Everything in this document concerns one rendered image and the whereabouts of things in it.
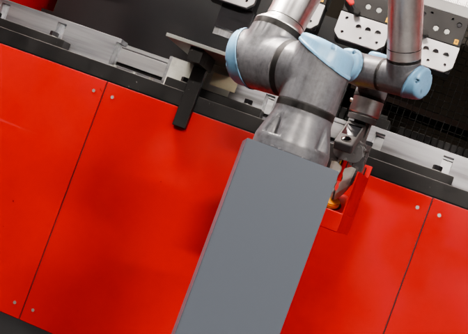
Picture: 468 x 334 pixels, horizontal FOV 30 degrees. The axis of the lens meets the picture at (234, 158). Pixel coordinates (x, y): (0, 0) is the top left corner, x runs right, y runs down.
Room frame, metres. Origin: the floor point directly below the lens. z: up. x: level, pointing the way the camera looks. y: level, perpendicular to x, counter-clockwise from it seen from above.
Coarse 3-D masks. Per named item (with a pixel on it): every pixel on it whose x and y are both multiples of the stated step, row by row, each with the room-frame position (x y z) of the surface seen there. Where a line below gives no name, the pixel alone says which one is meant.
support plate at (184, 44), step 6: (168, 36) 2.35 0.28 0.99; (174, 36) 2.35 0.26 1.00; (174, 42) 2.43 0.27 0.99; (180, 42) 2.38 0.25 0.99; (186, 42) 2.34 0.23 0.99; (192, 42) 2.34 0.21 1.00; (180, 48) 2.50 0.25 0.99; (186, 48) 2.46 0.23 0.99; (204, 48) 2.33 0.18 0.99; (210, 48) 2.32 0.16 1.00; (210, 54) 2.40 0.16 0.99; (216, 54) 2.35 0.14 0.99; (222, 54) 2.32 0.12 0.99; (216, 60) 2.47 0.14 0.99; (222, 60) 2.42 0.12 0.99; (222, 66) 2.57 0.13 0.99
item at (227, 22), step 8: (224, 8) 2.61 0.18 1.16; (232, 8) 2.60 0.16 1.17; (240, 8) 2.60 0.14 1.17; (224, 16) 2.60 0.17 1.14; (232, 16) 2.60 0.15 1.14; (240, 16) 2.59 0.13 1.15; (248, 16) 2.59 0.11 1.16; (216, 24) 2.61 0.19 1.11; (224, 24) 2.60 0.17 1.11; (232, 24) 2.60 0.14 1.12; (240, 24) 2.59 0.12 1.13; (248, 24) 2.59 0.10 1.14; (216, 32) 2.61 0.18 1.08; (224, 32) 2.61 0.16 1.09; (232, 32) 2.60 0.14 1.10
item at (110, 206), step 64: (0, 64) 2.58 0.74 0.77; (0, 128) 2.57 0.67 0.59; (64, 128) 2.53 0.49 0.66; (128, 128) 2.49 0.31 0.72; (192, 128) 2.45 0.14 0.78; (0, 192) 2.55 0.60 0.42; (64, 192) 2.51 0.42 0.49; (128, 192) 2.48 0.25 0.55; (192, 192) 2.44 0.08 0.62; (384, 192) 2.34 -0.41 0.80; (0, 256) 2.54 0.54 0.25; (64, 256) 2.50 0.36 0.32; (128, 256) 2.46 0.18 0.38; (192, 256) 2.43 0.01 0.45; (320, 256) 2.36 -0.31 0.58; (384, 256) 2.33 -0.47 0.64; (448, 256) 2.29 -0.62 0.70; (0, 320) 2.53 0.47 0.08; (64, 320) 2.49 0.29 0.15; (128, 320) 2.45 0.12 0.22; (320, 320) 2.35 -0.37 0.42; (384, 320) 2.31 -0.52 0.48; (448, 320) 2.28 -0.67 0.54
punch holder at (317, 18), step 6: (324, 0) 2.52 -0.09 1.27; (330, 0) 2.57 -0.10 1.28; (318, 6) 2.51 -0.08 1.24; (324, 6) 2.51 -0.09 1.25; (318, 12) 2.51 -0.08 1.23; (324, 12) 2.56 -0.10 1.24; (312, 18) 2.52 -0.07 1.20; (318, 18) 2.51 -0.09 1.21; (312, 24) 2.51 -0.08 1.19; (318, 24) 2.52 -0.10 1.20; (306, 30) 2.56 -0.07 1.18; (312, 30) 2.54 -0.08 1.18; (318, 30) 2.58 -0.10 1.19
